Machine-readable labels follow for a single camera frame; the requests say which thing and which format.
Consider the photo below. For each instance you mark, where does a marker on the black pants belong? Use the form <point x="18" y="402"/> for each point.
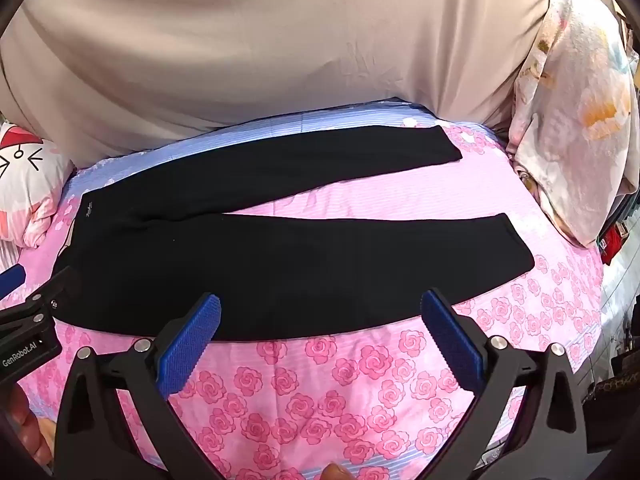
<point x="250" y="270"/>

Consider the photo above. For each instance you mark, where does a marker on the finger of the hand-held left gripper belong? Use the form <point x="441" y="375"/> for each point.
<point x="11" y="280"/>
<point x="62" y="290"/>

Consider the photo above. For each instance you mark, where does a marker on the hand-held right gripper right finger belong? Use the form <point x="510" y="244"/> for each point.
<point x="450" y="345"/>

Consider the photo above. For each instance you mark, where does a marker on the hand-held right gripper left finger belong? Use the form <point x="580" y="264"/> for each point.
<point x="192" y="345"/>

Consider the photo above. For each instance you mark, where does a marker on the pink rose bed sheet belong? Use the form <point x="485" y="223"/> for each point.
<point x="350" y="385"/>

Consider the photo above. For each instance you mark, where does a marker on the person's right hand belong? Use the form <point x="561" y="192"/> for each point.
<point x="338" y="472"/>

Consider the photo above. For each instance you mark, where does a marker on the cartoon cat pillow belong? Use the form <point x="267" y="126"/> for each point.
<point x="30" y="175"/>

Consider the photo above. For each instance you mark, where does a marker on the person's left hand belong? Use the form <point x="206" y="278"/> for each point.
<point x="30" y="425"/>

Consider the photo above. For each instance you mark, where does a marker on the floral quilt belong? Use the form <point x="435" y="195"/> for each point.
<point x="575" y="110"/>

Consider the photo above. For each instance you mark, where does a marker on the dark patterned bag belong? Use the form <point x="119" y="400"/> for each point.
<point x="607" y="395"/>

